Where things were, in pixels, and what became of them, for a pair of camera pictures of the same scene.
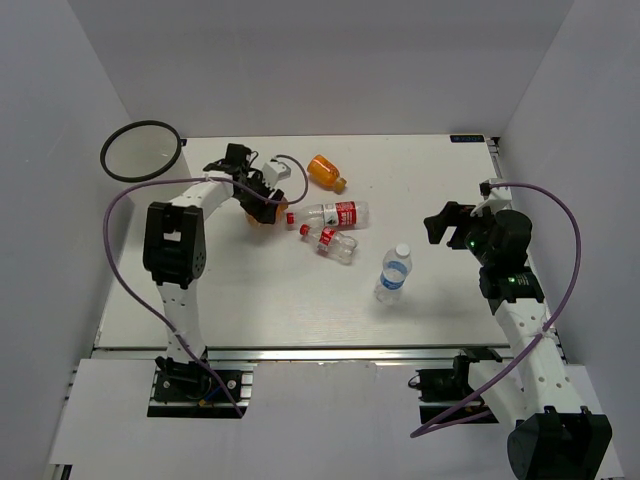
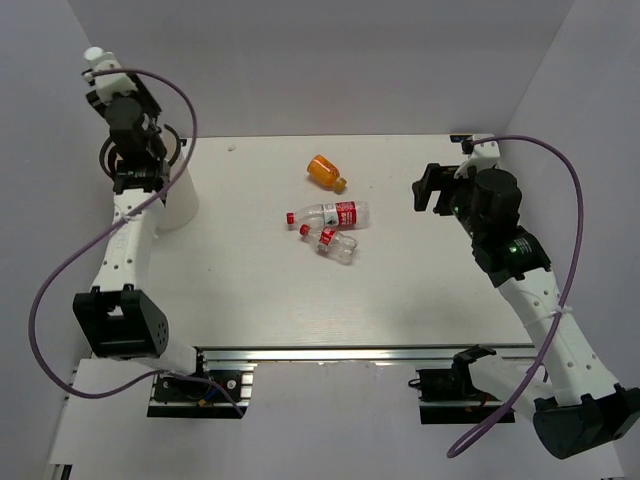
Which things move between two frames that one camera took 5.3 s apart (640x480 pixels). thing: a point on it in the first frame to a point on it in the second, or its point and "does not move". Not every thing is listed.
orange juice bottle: (325, 174) does not move
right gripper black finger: (451, 216) to (437, 178)
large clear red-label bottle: (339, 215) does not move
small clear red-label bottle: (331, 242) does not move
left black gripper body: (257, 184) to (150, 107)
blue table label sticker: (466, 138) does not move
